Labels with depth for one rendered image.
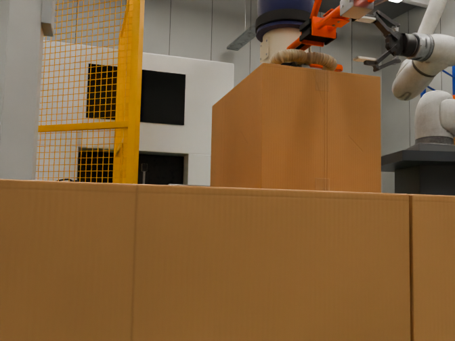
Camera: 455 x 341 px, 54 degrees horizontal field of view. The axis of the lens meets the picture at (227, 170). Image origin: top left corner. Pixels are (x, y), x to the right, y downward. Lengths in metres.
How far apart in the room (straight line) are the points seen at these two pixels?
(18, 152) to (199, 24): 9.84
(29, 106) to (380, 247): 2.13
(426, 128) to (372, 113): 0.65
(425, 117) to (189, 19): 10.24
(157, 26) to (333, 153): 10.46
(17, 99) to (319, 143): 1.69
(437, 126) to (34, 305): 1.80
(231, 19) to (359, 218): 11.83
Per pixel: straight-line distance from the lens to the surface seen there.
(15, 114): 2.57
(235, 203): 0.60
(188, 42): 11.77
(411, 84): 1.79
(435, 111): 2.11
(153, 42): 11.51
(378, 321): 0.72
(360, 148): 1.44
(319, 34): 1.47
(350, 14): 1.34
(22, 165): 2.53
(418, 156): 1.84
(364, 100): 1.48
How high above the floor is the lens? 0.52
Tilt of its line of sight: 5 degrees up
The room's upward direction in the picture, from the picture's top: 1 degrees clockwise
